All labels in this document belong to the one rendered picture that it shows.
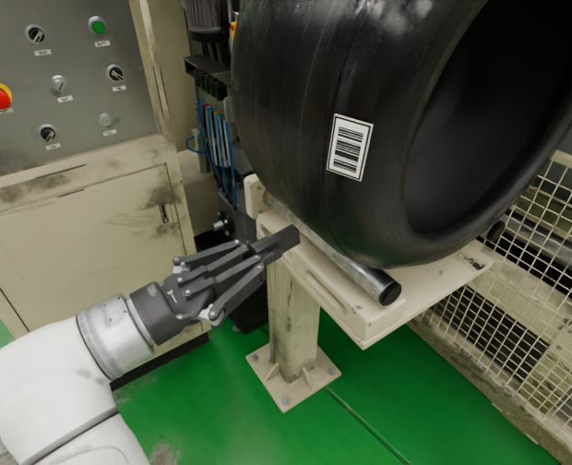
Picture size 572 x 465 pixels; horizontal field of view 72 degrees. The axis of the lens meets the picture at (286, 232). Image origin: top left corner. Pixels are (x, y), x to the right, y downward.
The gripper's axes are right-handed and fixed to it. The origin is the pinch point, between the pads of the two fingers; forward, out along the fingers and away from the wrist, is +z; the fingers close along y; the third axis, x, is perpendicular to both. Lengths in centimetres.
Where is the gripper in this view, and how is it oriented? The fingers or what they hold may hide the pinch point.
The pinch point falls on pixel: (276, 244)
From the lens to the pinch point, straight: 56.1
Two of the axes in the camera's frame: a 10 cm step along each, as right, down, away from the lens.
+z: 8.2, -4.6, 3.4
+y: -5.6, -5.3, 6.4
